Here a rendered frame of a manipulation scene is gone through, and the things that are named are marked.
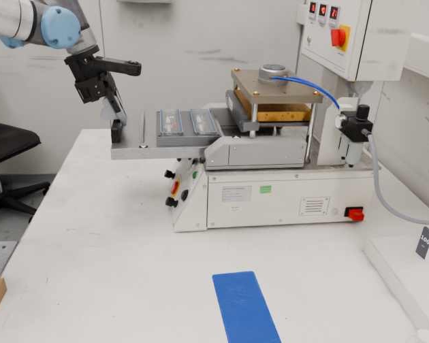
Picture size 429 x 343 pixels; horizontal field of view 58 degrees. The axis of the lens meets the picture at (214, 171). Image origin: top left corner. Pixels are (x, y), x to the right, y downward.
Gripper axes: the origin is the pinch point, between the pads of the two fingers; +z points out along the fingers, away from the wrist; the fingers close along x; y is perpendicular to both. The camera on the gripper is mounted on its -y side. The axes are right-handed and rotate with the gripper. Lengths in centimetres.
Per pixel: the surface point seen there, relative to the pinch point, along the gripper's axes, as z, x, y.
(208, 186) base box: 18.0, 16.8, -15.1
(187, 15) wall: -2, -144, -29
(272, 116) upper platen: 8.5, 10.3, -36.2
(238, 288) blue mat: 32, 38, -15
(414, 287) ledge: 40, 46, -50
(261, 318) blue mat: 33, 47, -18
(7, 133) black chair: 21, -121, 91
